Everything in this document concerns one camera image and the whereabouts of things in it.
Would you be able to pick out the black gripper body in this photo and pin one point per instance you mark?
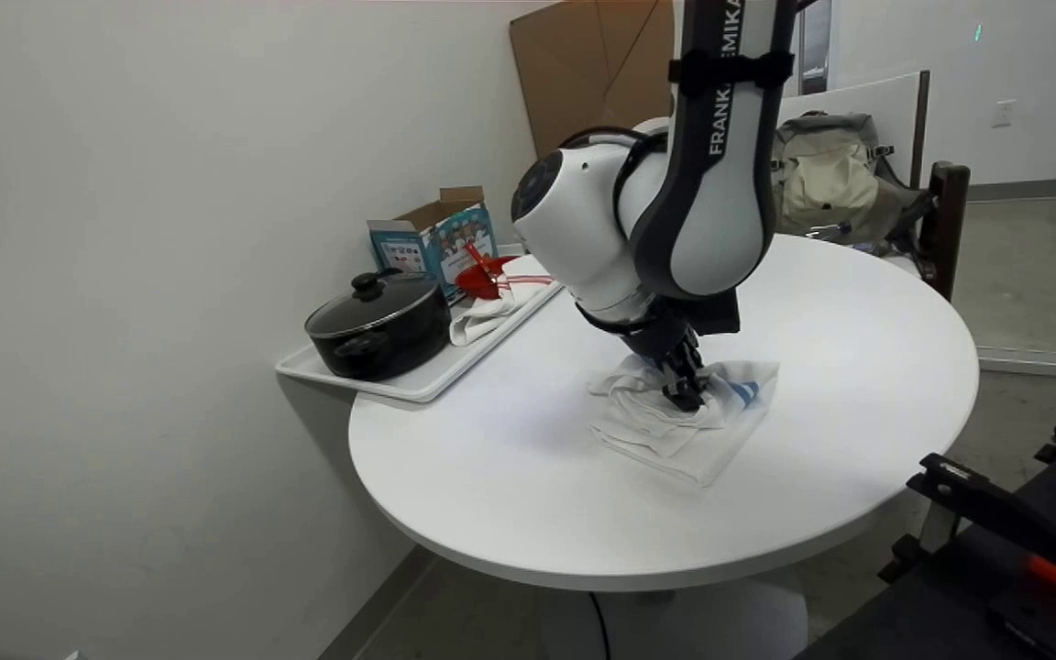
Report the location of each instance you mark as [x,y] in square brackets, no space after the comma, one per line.
[666,338]

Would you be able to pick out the white towel with blue stripes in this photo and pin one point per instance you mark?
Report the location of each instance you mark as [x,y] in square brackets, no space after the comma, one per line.
[676,446]

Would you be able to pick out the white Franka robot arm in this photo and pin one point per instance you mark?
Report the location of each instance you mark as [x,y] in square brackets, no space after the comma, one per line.
[714,206]

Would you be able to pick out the white towel with red stripes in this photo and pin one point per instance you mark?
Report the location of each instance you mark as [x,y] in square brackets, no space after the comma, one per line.
[476,322]

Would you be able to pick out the small red object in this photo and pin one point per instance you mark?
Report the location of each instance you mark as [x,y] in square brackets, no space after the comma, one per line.
[476,282]

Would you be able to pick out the grey backpack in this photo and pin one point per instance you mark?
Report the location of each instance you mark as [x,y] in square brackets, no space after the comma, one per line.
[832,184]

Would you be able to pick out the blue printed cardboard box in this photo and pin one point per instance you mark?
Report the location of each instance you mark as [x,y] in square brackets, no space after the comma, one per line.
[447,240]

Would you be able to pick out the white rectangular tray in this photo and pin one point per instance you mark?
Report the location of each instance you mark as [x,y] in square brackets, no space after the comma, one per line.
[426,384]

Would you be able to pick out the large brown cardboard box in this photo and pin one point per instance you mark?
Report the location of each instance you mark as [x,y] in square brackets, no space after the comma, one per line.
[577,74]

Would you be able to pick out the black pot with lid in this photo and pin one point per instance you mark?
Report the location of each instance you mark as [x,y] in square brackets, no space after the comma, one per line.
[382,334]

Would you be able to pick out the narrow dark window strip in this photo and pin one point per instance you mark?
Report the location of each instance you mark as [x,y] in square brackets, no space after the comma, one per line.
[822,50]

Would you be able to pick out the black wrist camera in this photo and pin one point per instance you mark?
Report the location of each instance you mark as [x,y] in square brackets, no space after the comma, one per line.
[716,312]

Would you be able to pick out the white chair with wooden frame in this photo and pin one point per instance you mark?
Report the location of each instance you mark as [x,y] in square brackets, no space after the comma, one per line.
[870,97]

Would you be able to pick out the white wall outlet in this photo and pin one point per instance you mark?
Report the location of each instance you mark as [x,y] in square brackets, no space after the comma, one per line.
[1001,114]

